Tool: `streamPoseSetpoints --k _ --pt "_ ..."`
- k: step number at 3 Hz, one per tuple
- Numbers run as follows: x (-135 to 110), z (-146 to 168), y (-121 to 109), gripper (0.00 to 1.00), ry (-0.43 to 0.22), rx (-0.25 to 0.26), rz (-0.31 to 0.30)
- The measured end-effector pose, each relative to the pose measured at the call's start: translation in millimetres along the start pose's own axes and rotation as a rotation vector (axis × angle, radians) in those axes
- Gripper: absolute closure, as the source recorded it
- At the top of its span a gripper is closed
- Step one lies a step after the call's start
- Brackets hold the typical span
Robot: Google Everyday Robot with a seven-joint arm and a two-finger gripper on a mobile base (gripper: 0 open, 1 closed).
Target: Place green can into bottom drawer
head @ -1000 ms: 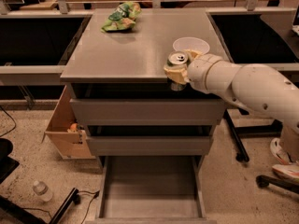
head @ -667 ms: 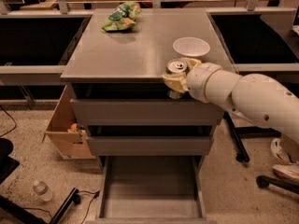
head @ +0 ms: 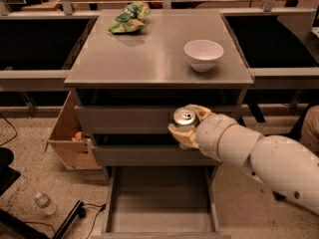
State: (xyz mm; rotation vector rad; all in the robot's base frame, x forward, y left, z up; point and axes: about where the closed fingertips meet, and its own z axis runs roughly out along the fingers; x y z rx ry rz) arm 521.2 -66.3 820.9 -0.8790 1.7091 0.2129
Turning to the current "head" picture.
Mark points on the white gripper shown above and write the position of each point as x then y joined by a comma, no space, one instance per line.
209,133

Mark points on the green soda can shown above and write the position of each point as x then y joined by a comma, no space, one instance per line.
185,116

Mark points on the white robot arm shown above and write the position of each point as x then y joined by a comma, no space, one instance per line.
284,164

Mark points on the grey drawer cabinet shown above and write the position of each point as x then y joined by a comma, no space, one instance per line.
149,69

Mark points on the grey middle drawer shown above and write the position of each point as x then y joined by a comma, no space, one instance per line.
164,155

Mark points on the grey drawer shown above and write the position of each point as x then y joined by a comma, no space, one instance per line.
164,155
127,119
161,202

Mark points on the grey bottom drawer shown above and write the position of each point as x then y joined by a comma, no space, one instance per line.
161,202

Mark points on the grey top drawer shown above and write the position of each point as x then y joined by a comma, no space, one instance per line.
127,119

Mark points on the black table leg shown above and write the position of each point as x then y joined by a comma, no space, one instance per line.
255,110

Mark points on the white bowl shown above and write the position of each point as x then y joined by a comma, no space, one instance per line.
202,55

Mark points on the orange fruit in box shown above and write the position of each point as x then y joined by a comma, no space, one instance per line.
78,135

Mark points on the tan trouser leg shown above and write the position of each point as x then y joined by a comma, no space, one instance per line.
310,130

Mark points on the green chip bag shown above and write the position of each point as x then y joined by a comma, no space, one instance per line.
131,19

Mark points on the cardboard box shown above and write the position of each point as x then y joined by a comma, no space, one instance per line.
74,154

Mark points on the clear plastic water bottle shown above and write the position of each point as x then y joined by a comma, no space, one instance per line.
45,203

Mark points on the black chair base left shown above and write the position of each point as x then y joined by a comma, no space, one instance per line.
24,216

